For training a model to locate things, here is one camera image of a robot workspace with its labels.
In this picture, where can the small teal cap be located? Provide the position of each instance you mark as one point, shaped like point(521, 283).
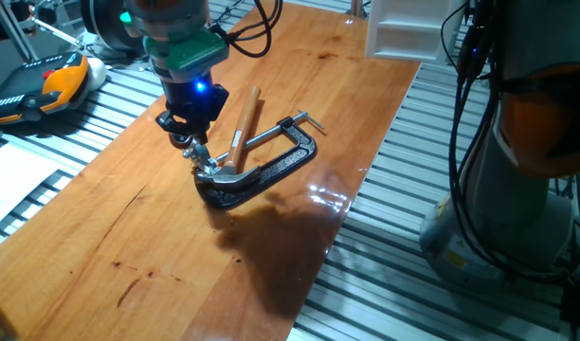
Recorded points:
point(125, 18)

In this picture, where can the black C-clamp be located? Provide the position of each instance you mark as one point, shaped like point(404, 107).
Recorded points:
point(290, 161)

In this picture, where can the white plastic bin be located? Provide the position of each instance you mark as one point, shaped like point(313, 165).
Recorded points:
point(404, 33)

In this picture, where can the black and orange teach pendant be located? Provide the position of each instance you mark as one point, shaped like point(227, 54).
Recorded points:
point(58, 85)

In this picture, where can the grey metal frame bar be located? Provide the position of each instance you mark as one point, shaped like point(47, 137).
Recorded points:
point(15, 33)

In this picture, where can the black box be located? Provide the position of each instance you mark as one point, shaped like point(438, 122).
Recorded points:
point(576, 303)

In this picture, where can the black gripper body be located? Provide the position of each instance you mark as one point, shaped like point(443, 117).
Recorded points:
point(193, 99)

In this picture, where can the chrome lever with brown knob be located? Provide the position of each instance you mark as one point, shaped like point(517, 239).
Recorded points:
point(200, 158)

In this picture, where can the glossy orange wooden board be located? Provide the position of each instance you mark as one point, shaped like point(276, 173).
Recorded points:
point(129, 237)

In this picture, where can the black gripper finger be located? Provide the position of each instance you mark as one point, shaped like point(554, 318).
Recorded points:
point(201, 133)
point(171, 124)

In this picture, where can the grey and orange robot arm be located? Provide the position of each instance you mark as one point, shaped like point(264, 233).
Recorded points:
point(522, 222)

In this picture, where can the white round object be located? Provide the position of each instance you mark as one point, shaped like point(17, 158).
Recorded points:
point(97, 73)

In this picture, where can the beige frame post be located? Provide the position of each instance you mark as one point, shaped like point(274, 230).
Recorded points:
point(357, 7)

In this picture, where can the white paper sheet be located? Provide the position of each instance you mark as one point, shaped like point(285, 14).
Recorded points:
point(10, 180)

